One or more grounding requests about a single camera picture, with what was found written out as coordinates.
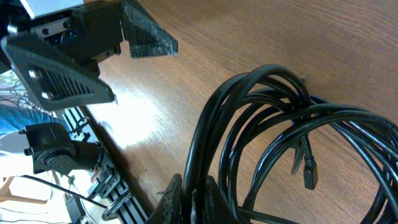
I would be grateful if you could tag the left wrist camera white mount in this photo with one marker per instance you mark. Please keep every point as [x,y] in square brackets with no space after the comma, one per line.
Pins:
[39,8]

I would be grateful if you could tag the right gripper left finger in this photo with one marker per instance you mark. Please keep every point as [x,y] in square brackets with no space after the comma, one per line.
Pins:
[168,210]

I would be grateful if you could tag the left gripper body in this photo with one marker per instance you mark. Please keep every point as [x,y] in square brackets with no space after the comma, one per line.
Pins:
[88,32]

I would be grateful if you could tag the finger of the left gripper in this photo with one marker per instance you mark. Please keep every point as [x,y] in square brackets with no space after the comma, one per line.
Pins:
[52,79]
[146,37]

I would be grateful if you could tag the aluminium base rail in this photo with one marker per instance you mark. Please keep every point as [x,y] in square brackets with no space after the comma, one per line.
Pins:
[108,183]

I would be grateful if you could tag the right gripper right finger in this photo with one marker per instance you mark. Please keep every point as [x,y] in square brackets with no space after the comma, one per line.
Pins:
[215,209]

